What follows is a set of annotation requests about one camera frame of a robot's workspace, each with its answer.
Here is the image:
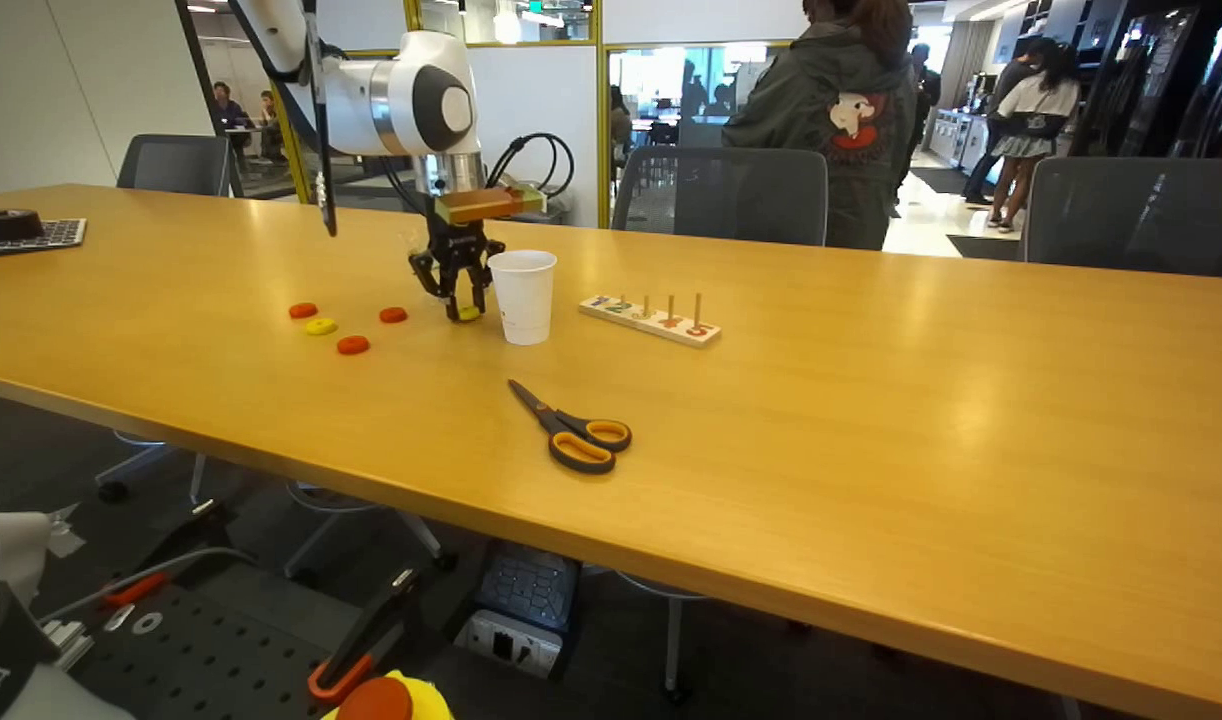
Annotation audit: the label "black and orange clamp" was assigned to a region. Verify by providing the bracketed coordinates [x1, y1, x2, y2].
[307, 567, 423, 707]
[99, 498, 234, 611]

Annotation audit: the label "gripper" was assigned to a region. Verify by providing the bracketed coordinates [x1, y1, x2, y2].
[408, 196, 507, 323]

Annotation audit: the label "white paper cup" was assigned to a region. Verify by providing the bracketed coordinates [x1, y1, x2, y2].
[487, 250, 558, 346]

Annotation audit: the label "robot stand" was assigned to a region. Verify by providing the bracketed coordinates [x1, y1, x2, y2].
[33, 575, 392, 720]

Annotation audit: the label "keyboard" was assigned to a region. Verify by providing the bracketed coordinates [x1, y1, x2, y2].
[0, 218, 88, 258]

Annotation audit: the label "grey cable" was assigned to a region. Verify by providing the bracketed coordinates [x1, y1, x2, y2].
[35, 545, 260, 623]

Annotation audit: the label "wooden number peg board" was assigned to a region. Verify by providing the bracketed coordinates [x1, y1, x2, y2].
[579, 292, 723, 348]

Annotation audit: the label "person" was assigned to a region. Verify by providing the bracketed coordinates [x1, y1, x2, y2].
[721, 0, 921, 252]
[258, 90, 286, 164]
[211, 81, 255, 173]
[964, 37, 1050, 209]
[987, 40, 1083, 234]

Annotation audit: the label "yellow rubber duck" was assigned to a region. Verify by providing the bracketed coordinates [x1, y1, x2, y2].
[321, 669, 458, 720]

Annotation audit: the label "black and orange scissors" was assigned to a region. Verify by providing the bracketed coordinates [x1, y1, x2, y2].
[507, 378, 633, 475]

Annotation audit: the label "grey office chair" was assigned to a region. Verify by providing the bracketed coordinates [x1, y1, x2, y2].
[95, 134, 235, 503]
[1020, 156, 1222, 280]
[611, 146, 830, 248]

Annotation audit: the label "floor power box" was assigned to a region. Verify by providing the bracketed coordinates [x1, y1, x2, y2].
[455, 543, 583, 682]

